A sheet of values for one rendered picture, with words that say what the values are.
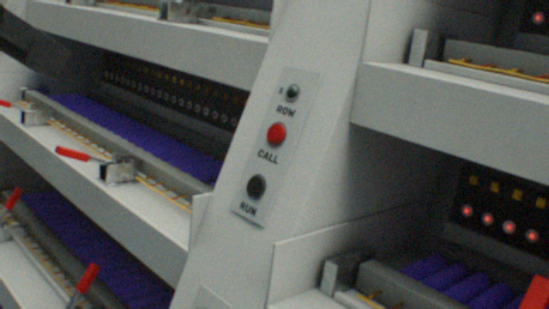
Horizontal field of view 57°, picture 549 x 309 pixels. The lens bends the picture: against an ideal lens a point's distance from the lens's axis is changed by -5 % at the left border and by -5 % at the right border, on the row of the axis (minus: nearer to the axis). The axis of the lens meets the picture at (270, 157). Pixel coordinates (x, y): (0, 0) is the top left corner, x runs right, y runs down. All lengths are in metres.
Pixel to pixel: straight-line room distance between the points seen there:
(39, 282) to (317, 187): 0.47
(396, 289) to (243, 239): 0.12
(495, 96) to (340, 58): 0.12
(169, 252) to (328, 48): 0.22
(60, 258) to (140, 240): 0.27
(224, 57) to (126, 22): 0.19
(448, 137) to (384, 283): 0.13
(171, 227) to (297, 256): 0.15
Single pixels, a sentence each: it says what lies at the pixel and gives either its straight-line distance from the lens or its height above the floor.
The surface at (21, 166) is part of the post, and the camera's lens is 1.03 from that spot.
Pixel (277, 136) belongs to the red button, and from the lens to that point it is 0.40.
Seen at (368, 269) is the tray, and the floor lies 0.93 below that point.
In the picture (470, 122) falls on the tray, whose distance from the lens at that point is 0.34.
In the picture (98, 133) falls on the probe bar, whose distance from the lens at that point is 0.71.
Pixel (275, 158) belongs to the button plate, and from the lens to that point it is 0.40.
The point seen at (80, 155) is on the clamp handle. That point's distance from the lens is 0.57.
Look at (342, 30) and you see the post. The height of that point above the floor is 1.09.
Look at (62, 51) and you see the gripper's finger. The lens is 0.49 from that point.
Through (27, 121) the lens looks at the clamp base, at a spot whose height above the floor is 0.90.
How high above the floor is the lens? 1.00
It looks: 2 degrees down
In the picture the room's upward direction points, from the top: 21 degrees clockwise
